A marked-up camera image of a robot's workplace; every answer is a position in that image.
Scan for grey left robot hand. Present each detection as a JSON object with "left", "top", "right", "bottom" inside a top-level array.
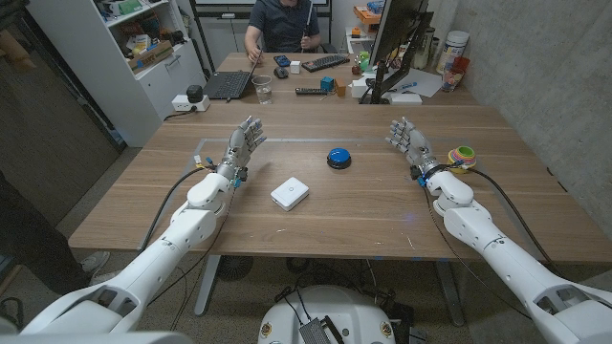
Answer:
[{"left": 215, "top": 116, "right": 268, "bottom": 182}]

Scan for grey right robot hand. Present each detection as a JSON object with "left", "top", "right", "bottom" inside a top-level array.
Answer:
[{"left": 385, "top": 117, "right": 444, "bottom": 179}]

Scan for reach grabber stick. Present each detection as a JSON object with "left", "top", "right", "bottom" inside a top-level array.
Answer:
[{"left": 299, "top": 0, "right": 315, "bottom": 53}]

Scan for colourful stacked cups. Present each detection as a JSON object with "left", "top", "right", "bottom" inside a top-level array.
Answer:
[{"left": 447, "top": 145, "right": 478, "bottom": 175}]

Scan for white square box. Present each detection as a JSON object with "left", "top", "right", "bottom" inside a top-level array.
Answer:
[{"left": 270, "top": 176, "right": 311, "bottom": 212}]

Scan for blue button with black base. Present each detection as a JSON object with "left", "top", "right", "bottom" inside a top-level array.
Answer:
[{"left": 326, "top": 146, "right": 353, "bottom": 170}]

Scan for white tissue box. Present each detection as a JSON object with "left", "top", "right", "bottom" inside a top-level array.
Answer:
[{"left": 350, "top": 75, "right": 377, "bottom": 99}]

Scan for cardboard box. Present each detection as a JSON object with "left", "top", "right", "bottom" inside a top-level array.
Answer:
[{"left": 126, "top": 39, "right": 175, "bottom": 74}]

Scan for grey box on torso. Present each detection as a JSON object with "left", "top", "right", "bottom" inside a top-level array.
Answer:
[{"left": 298, "top": 317, "right": 334, "bottom": 344}]

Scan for clear drinking glass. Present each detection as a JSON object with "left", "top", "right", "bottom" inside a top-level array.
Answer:
[{"left": 251, "top": 75, "right": 273, "bottom": 106}]

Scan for black laptop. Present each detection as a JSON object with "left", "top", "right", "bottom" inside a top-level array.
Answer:
[{"left": 202, "top": 47, "right": 264, "bottom": 101}]

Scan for white paper sheet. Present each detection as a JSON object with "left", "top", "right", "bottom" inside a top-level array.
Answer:
[{"left": 382, "top": 67, "right": 444, "bottom": 99}]

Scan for black monitor stand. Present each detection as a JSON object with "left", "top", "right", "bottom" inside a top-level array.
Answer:
[{"left": 370, "top": 11, "right": 435, "bottom": 105}]

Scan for white power strip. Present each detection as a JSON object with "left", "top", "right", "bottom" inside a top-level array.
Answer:
[{"left": 171, "top": 94, "right": 211, "bottom": 114}]

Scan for dark bottle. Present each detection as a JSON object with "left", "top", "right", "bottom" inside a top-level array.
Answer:
[{"left": 413, "top": 26, "right": 436, "bottom": 71}]

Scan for white printed canister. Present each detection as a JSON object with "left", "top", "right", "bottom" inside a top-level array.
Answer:
[{"left": 435, "top": 30, "right": 470, "bottom": 75}]

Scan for black keyboard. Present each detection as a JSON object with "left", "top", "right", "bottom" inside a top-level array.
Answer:
[{"left": 300, "top": 54, "right": 352, "bottom": 74}]

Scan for black computer monitor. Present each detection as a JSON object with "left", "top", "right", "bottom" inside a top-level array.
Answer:
[{"left": 368, "top": 0, "right": 430, "bottom": 68}]

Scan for round black floor fan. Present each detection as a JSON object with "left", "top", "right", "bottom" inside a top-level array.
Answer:
[{"left": 217, "top": 255, "right": 254, "bottom": 282}]

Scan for seated person in dark shirt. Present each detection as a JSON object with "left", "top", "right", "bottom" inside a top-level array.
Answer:
[{"left": 243, "top": 0, "right": 322, "bottom": 64}]

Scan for white shelf cabinet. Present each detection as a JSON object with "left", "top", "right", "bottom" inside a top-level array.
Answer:
[{"left": 26, "top": 0, "right": 208, "bottom": 148}]

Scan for orange tray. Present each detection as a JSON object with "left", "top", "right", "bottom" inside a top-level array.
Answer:
[{"left": 352, "top": 4, "right": 383, "bottom": 25}]

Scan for grey table leg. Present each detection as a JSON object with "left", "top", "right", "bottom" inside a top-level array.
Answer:
[
  {"left": 433, "top": 260, "right": 466, "bottom": 328},
  {"left": 193, "top": 254, "right": 223, "bottom": 317}
]

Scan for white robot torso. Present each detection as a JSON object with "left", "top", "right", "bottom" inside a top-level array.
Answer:
[{"left": 256, "top": 285, "right": 397, "bottom": 344}]

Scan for standing person in dark trousers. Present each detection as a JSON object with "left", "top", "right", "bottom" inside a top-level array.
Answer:
[{"left": 0, "top": 169, "right": 123, "bottom": 295}]

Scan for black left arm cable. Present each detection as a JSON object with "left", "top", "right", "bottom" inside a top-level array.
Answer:
[{"left": 138, "top": 164, "right": 216, "bottom": 252}]

